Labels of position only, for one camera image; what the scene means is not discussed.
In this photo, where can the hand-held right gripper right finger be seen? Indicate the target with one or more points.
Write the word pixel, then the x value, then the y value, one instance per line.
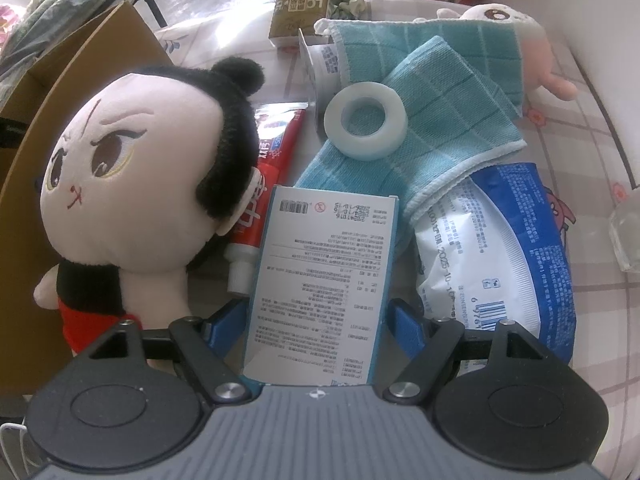
pixel 406 327

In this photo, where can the pink plush animal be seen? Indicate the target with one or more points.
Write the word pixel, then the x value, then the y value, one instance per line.
pixel 535 45

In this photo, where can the white printed carton box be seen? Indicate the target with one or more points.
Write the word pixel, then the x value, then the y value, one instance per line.
pixel 320 285

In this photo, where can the brown cardboard box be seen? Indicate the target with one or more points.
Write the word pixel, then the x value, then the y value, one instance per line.
pixel 75 80

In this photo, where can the white yogurt cup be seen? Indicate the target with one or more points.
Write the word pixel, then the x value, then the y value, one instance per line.
pixel 325 65

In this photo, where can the red toothpaste tube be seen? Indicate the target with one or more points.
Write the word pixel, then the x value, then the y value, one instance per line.
pixel 272 170

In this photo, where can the light blue checked towel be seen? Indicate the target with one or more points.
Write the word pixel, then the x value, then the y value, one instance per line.
pixel 380 40
pixel 440 125

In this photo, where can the white tape roll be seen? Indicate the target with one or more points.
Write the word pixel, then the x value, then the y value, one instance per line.
pixel 336 125

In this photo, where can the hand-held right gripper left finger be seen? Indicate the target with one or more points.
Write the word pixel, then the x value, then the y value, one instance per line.
pixel 227 327

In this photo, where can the clear drinking glass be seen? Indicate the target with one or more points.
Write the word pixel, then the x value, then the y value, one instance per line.
pixel 627 235

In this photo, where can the black-haired plush doll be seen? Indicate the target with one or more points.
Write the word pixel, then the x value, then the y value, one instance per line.
pixel 140 170

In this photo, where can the blue white wipes packet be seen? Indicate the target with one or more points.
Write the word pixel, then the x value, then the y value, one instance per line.
pixel 500 260

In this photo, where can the grey quilt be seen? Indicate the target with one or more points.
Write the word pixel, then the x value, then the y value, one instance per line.
pixel 60 5

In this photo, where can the checked floral mattress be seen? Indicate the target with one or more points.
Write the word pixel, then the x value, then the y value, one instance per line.
pixel 575 130

